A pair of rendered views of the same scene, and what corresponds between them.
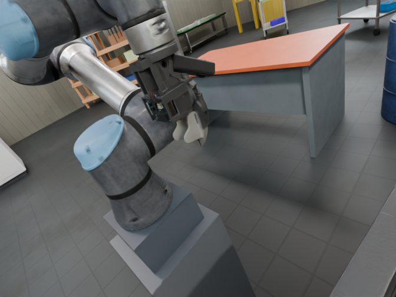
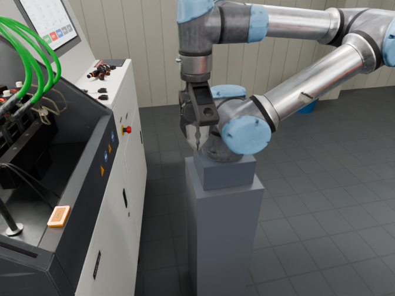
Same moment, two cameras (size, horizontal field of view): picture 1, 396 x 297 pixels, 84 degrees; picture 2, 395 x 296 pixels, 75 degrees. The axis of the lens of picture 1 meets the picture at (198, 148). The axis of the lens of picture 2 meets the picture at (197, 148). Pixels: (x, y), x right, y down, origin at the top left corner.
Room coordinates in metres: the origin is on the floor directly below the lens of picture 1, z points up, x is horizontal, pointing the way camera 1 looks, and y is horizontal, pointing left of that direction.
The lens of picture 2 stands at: (0.64, -0.55, 1.41)
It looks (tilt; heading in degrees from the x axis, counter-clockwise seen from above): 34 degrees down; 112
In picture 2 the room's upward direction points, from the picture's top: straight up
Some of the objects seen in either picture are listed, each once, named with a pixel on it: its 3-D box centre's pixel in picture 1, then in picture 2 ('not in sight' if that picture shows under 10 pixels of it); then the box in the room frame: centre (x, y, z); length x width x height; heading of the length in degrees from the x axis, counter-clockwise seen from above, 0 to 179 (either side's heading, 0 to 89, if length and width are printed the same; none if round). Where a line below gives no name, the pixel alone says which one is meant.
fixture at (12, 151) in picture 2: not in sight; (25, 154); (-0.17, -0.11, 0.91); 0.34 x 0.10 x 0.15; 117
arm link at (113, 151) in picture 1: (113, 152); (226, 107); (0.45, 0.17, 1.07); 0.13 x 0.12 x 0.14; 124
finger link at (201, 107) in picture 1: (195, 108); (188, 122); (0.41, -0.03, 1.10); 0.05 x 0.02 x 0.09; 34
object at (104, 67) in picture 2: not in sight; (101, 69); (-0.32, 0.51, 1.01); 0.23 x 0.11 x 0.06; 117
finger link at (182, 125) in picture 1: (184, 131); (201, 132); (0.43, 0.01, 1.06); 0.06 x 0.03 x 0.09; 124
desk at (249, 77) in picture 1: (250, 93); not in sight; (2.08, -0.71, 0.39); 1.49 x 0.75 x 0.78; 34
